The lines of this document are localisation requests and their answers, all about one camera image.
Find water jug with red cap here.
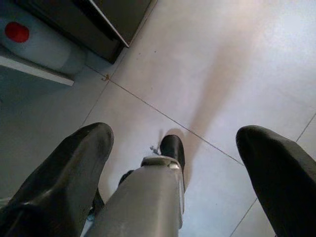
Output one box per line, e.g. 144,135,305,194
0,6,87,75

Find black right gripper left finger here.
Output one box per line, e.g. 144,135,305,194
0,122,115,237

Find dark cabinet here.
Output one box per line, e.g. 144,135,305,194
14,0,158,65

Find silver robot leg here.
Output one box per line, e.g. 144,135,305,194
85,156,186,237

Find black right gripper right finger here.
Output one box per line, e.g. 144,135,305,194
236,124,316,237

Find black robot foot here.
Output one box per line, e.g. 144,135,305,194
159,134,186,175

